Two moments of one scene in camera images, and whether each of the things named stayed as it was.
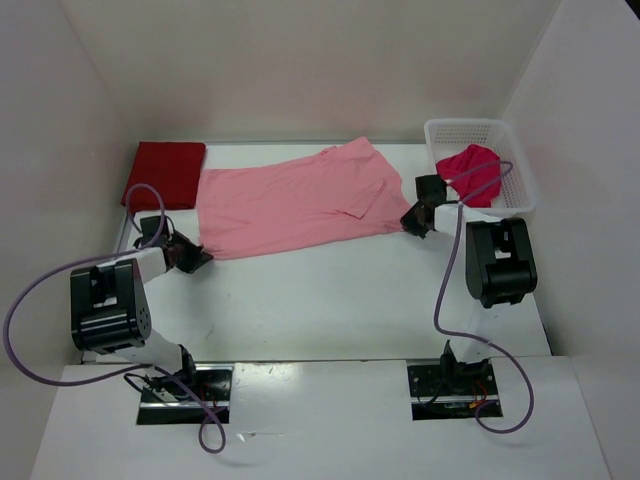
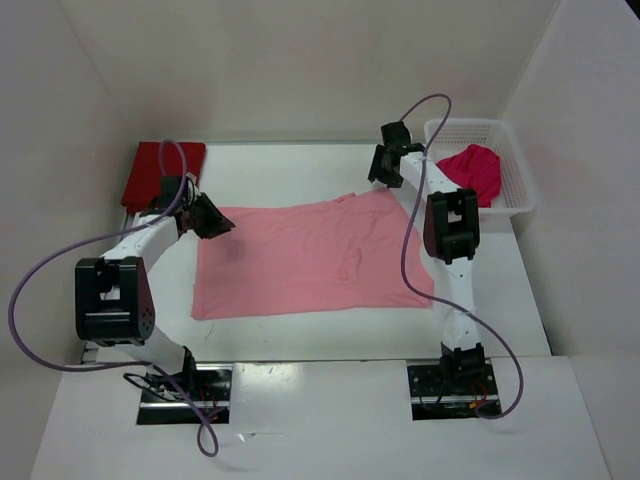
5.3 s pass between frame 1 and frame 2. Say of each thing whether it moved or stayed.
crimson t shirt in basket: stayed
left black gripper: moved
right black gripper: moved
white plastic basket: stayed
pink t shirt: moved
